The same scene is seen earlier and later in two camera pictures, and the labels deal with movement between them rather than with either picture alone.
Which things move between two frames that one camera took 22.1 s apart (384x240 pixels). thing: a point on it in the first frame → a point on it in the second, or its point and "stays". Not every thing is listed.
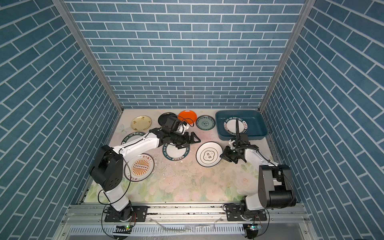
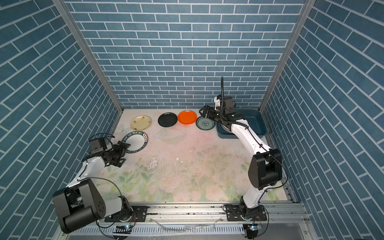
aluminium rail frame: x=287 y=221 stays
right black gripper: x=225 y=154 → x=206 y=110
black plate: x=163 y=118 stays
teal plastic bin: x=252 y=122 stays
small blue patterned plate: x=205 y=122 stays
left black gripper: x=185 y=140 → x=121 y=150
